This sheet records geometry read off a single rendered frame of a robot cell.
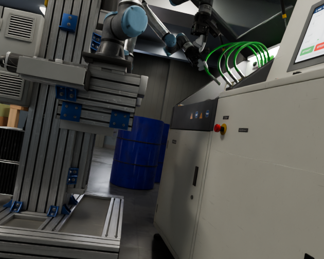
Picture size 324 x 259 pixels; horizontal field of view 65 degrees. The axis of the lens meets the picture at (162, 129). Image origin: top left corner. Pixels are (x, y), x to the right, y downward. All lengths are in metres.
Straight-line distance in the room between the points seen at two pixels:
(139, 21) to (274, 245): 0.98
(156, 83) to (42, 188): 7.76
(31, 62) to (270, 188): 1.00
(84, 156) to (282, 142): 1.02
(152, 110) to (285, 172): 8.15
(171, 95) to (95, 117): 7.37
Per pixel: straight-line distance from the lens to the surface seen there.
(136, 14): 1.19
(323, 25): 1.32
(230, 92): 1.16
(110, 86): 1.21
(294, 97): 0.85
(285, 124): 0.85
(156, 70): 9.07
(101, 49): 1.29
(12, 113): 3.84
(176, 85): 8.63
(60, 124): 1.37
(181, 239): 1.46
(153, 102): 8.87
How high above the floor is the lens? 0.73
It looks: 1 degrees up
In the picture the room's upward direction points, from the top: 10 degrees clockwise
